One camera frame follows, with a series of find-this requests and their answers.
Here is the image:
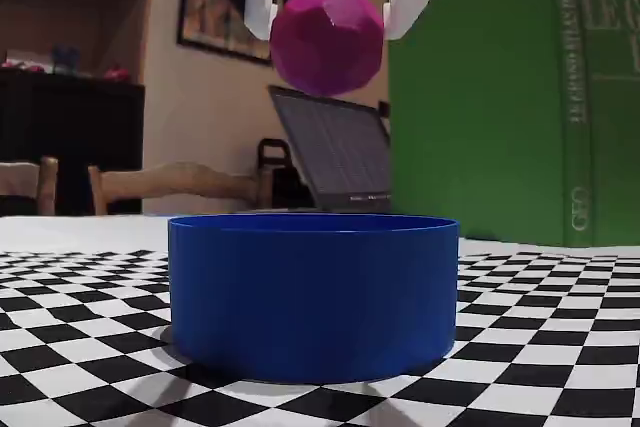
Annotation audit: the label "pink faceted ball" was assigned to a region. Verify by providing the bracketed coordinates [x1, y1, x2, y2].
[269, 0, 386, 97]

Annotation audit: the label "blue round box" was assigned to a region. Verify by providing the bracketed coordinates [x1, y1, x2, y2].
[167, 213, 460, 384]

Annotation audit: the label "wide black framed picture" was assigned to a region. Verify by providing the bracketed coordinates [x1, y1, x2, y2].
[175, 0, 275, 67]

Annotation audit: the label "large green book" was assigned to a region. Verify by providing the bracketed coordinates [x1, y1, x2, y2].
[387, 0, 640, 249]

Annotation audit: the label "open grey laptop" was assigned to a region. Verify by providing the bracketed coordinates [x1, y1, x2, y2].
[267, 84, 392, 213]

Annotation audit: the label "black bag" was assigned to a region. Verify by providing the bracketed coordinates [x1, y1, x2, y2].
[256, 138, 321, 209]

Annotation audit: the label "wooden chair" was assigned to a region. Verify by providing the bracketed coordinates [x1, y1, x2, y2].
[87, 161, 274, 217]
[0, 155, 59, 217]

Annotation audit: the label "small dark blue glass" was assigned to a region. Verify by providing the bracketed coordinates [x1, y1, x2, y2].
[51, 45, 82, 74]

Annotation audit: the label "black sideboard cabinet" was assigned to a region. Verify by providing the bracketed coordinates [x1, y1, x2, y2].
[0, 68, 146, 217]

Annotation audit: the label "long pink item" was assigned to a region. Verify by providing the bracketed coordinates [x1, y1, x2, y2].
[0, 57, 45, 72]

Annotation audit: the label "black white checkered sheet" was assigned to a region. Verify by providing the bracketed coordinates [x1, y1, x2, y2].
[0, 215, 640, 427]

